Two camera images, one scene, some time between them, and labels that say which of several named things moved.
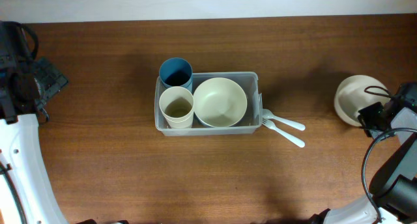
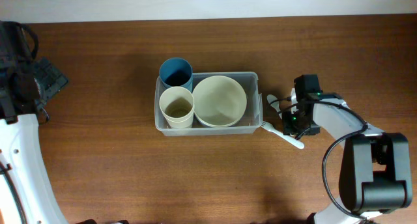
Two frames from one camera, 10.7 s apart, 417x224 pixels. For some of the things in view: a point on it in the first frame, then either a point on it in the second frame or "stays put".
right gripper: x=364 y=114 → x=287 y=127
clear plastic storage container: x=247 y=126 stays put
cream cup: x=176 y=104 stays put
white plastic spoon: x=268 y=114 → x=275 y=105
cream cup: x=179 y=121 stays put
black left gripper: x=53 y=80 stays put
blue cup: x=176 y=71 stays put
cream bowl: x=356 y=93 → x=219 y=101
